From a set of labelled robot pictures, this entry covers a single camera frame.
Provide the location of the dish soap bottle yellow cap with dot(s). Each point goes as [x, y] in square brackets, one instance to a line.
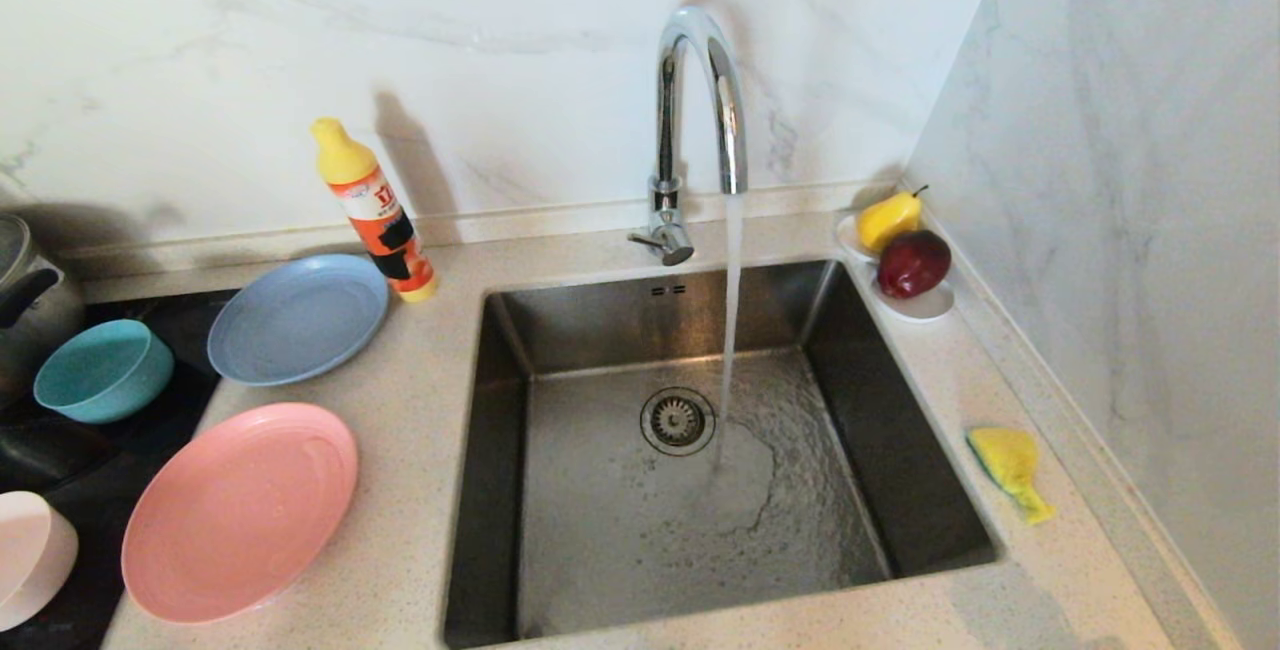
[385, 230]

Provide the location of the black glass cooktop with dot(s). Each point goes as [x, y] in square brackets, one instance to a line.
[130, 450]

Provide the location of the dark red apple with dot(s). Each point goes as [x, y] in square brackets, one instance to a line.
[912, 265]

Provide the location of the small white fruit dish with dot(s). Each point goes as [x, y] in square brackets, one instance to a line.
[925, 310]

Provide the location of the round metal drain strainer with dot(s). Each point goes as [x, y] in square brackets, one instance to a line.
[678, 421]

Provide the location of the small light pink plate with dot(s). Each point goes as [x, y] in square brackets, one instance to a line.
[30, 560]

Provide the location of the blue plate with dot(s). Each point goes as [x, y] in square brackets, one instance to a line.
[297, 320]

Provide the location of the yellow pear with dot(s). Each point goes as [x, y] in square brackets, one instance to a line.
[888, 220]

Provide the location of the teal bowl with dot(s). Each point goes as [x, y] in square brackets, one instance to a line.
[102, 375]

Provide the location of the stainless steel sink basin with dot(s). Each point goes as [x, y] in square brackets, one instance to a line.
[600, 570]

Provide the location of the chrome gooseneck faucet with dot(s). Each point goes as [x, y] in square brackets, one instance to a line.
[666, 110]

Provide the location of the yellow green sponge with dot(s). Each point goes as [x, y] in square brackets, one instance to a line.
[1005, 458]

